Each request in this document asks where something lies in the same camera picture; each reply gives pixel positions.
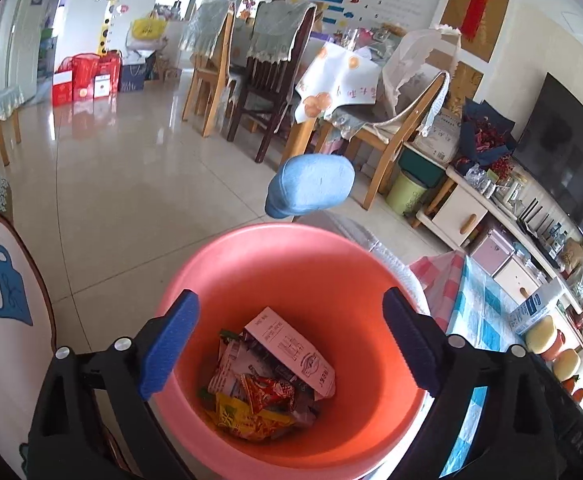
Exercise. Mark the pink storage box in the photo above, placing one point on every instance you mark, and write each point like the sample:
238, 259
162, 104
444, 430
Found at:
491, 250

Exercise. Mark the large yellow pear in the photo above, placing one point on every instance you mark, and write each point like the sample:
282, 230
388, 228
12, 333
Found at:
539, 335

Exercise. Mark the white orange-print tablecloth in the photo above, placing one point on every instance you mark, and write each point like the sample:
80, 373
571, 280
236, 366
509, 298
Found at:
331, 75

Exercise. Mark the dark blue flower bouquet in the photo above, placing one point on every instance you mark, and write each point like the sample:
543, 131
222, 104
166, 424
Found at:
486, 135

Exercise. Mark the white paper leaflet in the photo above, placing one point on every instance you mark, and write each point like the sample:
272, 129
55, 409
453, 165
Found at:
291, 350

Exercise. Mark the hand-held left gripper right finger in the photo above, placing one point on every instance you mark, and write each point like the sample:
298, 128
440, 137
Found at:
416, 340

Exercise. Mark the white sack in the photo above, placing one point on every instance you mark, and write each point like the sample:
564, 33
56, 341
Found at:
441, 135

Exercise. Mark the black television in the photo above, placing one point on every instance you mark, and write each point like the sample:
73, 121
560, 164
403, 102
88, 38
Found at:
566, 160

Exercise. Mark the chair with teapot-print cushion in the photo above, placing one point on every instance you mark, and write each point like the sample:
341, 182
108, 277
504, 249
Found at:
1, 360

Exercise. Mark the light green waste bin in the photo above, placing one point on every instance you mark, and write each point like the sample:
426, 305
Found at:
405, 195

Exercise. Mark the white and blue milk bottle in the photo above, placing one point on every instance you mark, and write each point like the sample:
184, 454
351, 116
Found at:
531, 310

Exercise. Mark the light wooden chair lace cover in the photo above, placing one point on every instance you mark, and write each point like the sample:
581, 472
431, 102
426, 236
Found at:
211, 60

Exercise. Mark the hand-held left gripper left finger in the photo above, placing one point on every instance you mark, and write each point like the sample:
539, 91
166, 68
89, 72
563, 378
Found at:
171, 340

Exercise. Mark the red apple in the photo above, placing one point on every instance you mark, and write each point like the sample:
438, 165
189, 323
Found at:
557, 347

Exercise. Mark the red tomato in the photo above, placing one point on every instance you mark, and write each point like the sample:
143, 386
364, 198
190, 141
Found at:
570, 383
579, 395

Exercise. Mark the small yellow pear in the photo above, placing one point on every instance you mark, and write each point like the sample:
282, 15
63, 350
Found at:
566, 365

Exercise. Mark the red gift box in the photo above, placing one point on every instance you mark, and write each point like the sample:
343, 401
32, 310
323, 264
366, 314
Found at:
73, 82
107, 75

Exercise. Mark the blue round stool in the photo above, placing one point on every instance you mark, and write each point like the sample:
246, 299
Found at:
311, 185

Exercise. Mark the pink plastic bucket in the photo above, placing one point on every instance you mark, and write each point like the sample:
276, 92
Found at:
296, 280

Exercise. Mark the wooden chair with beige cushion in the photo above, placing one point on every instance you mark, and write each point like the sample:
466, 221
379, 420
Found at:
396, 145

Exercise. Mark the grey cushioned stool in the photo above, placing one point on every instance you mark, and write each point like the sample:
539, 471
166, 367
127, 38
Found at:
366, 232

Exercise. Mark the blue checked tablecloth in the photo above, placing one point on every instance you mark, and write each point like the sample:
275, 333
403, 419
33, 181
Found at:
486, 305

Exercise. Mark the yellow plastic bag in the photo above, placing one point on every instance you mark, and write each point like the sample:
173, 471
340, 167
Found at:
149, 27

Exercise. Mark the red knot wall ornament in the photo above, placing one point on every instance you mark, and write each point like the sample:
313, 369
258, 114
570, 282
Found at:
479, 0

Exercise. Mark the dark wooden chair lace cover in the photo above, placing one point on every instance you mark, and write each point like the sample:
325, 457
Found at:
271, 70

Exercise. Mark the dark green box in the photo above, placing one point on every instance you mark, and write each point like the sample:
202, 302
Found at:
421, 162

